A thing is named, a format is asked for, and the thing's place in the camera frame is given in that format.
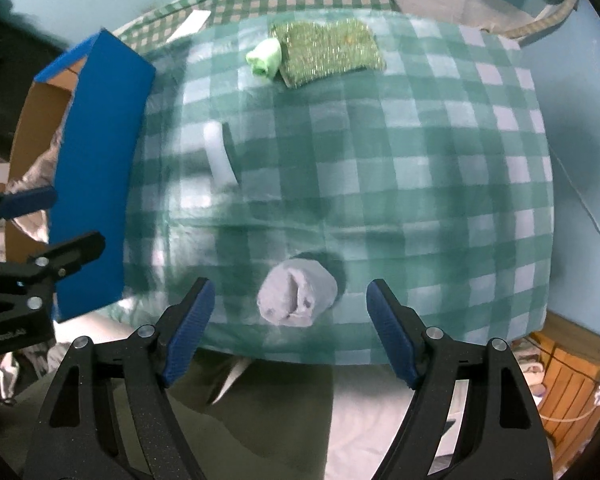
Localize lavender sock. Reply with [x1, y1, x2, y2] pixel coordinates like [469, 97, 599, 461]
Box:
[256, 255, 340, 328]

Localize white paper envelope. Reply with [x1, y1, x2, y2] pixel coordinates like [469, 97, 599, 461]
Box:
[167, 10, 212, 45]

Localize small green sock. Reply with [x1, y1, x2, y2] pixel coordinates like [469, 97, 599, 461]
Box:
[245, 37, 283, 81]

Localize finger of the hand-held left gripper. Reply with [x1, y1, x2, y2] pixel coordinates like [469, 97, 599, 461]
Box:
[0, 231, 106, 311]
[0, 185, 58, 233]

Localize white cable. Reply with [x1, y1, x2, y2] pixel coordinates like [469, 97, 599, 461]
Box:
[550, 150, 600, 261]

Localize striped fabric trim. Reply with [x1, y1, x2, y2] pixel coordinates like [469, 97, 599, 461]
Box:
[500, 0, 581, 41]

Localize blue cardboard box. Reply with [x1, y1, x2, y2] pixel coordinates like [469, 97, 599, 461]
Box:
[5, 30, 157, 323]

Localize wooden crate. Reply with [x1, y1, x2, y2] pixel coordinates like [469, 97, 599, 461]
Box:
[527, 312, 600, 443]

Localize green glitter cloth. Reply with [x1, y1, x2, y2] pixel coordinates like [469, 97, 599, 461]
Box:
[270, 19, 387, 87]

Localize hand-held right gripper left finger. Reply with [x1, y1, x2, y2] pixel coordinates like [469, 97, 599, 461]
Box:
[27, 277, 216, 480]

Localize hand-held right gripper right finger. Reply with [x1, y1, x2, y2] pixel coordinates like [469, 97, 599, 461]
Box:
[366, 279, 553, 480]

